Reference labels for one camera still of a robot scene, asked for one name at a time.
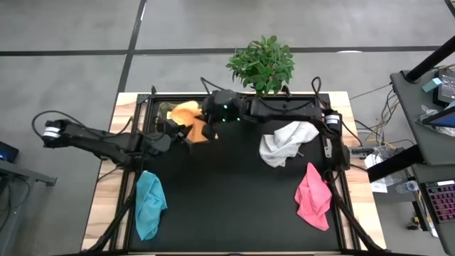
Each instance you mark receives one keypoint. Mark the blue screen tablet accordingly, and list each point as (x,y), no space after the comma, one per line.
(444,119)

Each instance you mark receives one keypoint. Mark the black screen device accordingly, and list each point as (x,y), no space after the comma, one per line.
(446,89)

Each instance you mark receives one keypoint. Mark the clear plastic bag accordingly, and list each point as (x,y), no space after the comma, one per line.
(428,113)

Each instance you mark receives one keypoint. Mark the white paper sheet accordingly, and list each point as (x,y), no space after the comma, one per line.
(378,186)

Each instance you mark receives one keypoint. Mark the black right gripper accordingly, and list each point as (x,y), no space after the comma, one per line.
(227,106)

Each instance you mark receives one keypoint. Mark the teal microfiber towel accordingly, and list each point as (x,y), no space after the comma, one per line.
(149,206)

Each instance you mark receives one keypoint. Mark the grey side desk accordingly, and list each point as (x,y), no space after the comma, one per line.
(21,172)

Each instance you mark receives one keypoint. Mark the grey power strip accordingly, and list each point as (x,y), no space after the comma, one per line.
(360,152)

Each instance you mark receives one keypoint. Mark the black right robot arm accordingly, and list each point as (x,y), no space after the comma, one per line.
(284,108)

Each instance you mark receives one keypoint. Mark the green potted plant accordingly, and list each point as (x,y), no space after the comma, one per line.
(263,64)

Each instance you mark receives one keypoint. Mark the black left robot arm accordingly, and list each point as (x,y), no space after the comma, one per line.
(106,145)

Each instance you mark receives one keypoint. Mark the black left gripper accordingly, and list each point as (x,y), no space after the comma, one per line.
(172,129)

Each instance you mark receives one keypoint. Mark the pink microfiber towel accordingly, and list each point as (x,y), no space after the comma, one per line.
(313,199)

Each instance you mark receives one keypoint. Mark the yellow microfiber towel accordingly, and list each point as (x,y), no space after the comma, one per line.
(167,108)

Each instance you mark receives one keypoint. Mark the small teal box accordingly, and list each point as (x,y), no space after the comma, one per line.
(432,84)

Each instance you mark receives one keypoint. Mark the black slanted pole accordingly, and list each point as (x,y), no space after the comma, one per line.
(430,60)

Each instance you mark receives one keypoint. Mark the light grey microfiber towel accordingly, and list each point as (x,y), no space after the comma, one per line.
(284,142)

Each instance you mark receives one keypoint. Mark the backlit black keyboard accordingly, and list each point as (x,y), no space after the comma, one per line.
(442,202)

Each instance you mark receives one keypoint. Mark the clear water bottle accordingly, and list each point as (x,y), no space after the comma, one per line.
(409,186)

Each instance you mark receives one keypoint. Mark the black desk leg bar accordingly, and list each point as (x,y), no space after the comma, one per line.
(394,163)

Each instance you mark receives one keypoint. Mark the dark grey low desk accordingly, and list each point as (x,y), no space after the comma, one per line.
(449,241)

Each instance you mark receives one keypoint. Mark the orange microfiber towel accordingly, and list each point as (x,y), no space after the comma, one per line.
(193,129)

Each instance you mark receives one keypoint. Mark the dark laptop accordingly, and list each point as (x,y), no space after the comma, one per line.
(7,153)

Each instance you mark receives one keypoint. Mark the black aluminium rig frame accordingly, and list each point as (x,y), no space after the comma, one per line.
(170,95)

